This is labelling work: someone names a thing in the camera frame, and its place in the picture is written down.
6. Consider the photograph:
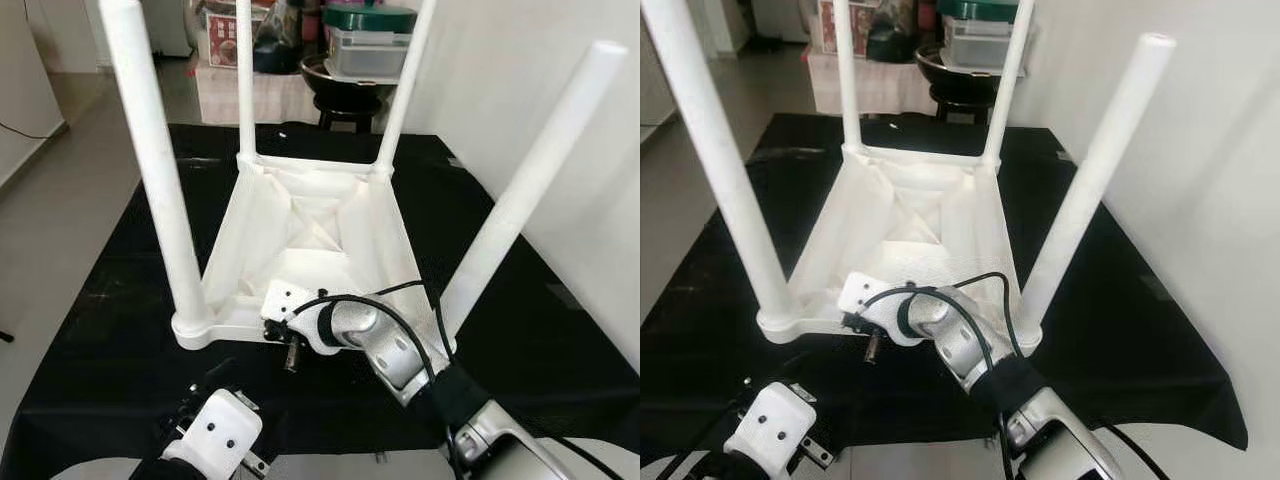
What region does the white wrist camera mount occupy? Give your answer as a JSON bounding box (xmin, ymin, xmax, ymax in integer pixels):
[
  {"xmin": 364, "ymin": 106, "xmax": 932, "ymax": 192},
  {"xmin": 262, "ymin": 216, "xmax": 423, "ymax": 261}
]
[
  {"xmin": 162, "ymin": 388, "xmax": 263, "ymax": 476},
  {"xmin": 838, "ymin": 270, "xmax": 916, "ymax": 346},
  {"xmin": 722, "ymin": 380, "xmax": 819, "ymax": 476},
  {"xmin": 262, "ymin": 280, "xmax": 341, "ymax": 356}
]

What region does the black wall cable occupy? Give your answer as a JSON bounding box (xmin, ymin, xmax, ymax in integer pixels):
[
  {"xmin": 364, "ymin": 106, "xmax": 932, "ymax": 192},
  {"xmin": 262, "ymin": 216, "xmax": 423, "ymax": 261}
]
[{"xmin": 0, "ymin": 118, "xmax": 66, "ymax": 141}]

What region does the black round stool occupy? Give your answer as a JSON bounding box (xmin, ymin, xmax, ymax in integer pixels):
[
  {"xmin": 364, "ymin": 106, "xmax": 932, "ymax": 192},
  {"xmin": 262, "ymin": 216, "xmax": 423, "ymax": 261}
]
[
  {"xmin": 915, "ymin": 45, "xmax": 1001, "ymax": 123},
  {"xmin": 300, "ymin": 55, "xmax": 393, "ymax": 133}
]

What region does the white plastic children table top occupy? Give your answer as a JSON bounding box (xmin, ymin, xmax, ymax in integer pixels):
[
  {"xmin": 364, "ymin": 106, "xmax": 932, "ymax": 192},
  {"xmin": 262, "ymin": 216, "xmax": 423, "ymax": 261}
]
[
  {"xmin": 172, "ymin": 150, "xmax": 456, "ymax": 356},
  {"xmin": 757, "ymin": 143, "xmax": 1043, "ymax": 356}
]

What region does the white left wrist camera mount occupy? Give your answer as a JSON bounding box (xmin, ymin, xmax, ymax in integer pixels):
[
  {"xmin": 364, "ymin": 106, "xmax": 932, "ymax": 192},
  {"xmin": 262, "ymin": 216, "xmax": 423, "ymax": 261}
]
[
  {"xmin": 162, "ymin": 388, "xmax": 263, "ymax": 476},
  {"xmin": 722, "ymin": 380, "xmax": 819, "ymax": 476}
]

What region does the dark bag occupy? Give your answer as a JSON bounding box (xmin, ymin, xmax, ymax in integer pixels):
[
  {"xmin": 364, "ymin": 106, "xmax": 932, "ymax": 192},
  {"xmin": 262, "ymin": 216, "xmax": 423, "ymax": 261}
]
[
  {"xmin": 256, "ymin": 5, "xmax": 306, "ymax": 76},
  {"xmin": 865, "ymin": 0, "xmax": 921, "ymax": 63}
]

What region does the grey plastic storage box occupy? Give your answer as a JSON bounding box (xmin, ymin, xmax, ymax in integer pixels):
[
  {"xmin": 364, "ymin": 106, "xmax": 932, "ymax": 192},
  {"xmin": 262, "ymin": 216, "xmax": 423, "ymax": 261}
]
[
  {"xmin": 325, "ymin": 25, "xmax": 413, "ymax": 83},
  {"xmin": 943, "ymin": 15, "xmax": 1016, "ymax": 73}
]

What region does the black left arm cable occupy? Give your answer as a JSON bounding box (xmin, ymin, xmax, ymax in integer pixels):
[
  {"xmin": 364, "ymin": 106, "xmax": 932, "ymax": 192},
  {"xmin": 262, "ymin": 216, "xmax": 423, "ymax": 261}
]
[{"xmin": 655, "ymin": 440, "xmax": 721, "ymax": 480}]

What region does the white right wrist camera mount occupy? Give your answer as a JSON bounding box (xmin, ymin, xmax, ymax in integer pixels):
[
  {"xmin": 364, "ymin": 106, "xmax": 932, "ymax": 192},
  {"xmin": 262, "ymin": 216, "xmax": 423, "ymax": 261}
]
[
  {"xmin": 838, "ymin": 270, "xmax": 916, "ymax": 346},
  {"xmin": 262, "ymin": 280, "xmax": 341, "ymax": 356}
]

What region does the pink cloth cover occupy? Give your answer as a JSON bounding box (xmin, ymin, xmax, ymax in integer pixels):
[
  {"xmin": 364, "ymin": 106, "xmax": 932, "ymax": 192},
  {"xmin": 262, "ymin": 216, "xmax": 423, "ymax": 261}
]
[
  {"xmin": 808, "ymin": 52, "xmax": 936, "ymax": 116},
  {"xmin": 195, "ymin": 65, "xmax": 321, "ymax": 126}
]

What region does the dark green round lid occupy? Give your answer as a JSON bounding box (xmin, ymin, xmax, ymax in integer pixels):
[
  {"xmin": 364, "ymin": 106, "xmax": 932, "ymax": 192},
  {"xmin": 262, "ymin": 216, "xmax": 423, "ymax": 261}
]
[
  {"xmin": 938, "ymin": 0, "xmax": 1021, "ymax": 23},
  {"xmin": 322, "ymin": 3, "xmax": 419, "ymax": 33}
]

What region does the black tablecloth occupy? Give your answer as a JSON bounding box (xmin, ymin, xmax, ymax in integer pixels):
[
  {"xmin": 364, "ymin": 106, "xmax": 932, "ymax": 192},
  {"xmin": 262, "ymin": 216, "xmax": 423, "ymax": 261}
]
[
  {"xmin": 640, "ymin": 112, "xmax": 1251, "ymax": 451},
  {"xmin": 0, "ymin": 122, "xmax": 641, "ymax": 479}
]

